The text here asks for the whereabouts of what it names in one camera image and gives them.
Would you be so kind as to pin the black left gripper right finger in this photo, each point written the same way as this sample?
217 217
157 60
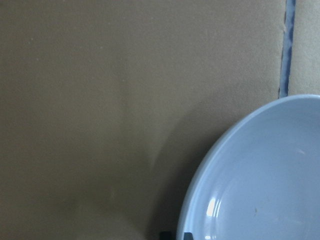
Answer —
188 236

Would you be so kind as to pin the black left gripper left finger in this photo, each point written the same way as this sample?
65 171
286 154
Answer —
165 235

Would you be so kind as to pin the blue plate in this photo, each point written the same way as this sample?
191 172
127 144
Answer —
261 179

